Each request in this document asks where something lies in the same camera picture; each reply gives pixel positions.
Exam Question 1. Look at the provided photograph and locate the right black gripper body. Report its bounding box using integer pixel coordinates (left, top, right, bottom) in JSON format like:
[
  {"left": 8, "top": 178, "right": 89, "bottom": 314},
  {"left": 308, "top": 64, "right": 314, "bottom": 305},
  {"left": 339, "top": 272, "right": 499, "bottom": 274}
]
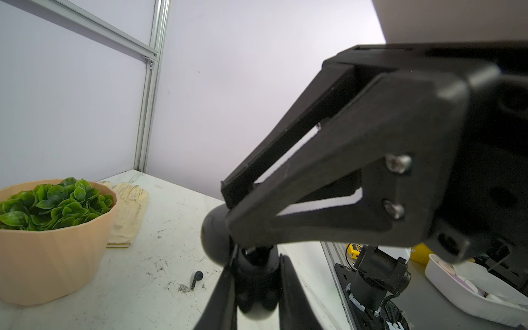
[{"left": 324, "top": 42, "right": 527, "bottom": 264}]

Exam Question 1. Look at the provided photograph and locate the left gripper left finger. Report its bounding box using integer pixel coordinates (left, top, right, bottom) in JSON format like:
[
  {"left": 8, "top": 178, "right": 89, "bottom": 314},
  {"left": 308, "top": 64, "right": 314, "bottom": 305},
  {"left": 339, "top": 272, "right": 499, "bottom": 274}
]
[{"left": 194, "top": 266, "right": 237, "bottom": 330}]

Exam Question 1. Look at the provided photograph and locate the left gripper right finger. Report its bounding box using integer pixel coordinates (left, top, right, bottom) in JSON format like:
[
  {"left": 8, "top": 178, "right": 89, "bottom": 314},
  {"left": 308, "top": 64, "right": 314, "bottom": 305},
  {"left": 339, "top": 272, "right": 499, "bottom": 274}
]
[{"left": 279, "top": 254, "right": 323, "bottom": 330}]

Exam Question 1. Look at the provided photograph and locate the black earbud charging case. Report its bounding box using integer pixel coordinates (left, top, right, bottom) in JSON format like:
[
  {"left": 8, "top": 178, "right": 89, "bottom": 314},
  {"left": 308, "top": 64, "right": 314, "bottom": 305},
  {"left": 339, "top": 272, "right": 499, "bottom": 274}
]
[{"left": 201, "top": 204, "right": 280, "bottom": 320}]

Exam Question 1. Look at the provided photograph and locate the yellow tape measure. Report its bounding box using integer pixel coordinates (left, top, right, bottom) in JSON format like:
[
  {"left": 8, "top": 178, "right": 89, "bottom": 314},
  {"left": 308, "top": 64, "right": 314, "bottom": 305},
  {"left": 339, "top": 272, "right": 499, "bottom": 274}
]
[{"left": 346, "top": 243, "right": 362, "bottom": 260}]

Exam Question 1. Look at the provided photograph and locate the white plastic tray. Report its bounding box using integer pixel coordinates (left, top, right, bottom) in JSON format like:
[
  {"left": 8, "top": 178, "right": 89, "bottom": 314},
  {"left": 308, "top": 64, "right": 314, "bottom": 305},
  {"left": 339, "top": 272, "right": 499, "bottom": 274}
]
[{"left": 425, "top": 254, "right": 527, "bottom": 328}]

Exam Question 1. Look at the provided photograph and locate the beige work glove on table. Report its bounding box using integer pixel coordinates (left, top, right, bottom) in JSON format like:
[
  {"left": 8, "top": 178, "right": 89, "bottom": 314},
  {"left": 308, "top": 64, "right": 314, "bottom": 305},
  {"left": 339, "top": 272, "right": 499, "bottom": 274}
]
[{"left": 100, "top": 181, "right": 149, "bottom": 249}]

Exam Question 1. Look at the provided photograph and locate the potted green plant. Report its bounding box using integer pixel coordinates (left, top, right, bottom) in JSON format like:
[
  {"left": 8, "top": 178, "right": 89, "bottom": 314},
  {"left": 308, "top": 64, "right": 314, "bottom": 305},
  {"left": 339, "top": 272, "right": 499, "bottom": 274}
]
[{"left": 1, "top": 178, "right": 119, "bottom": 306}]

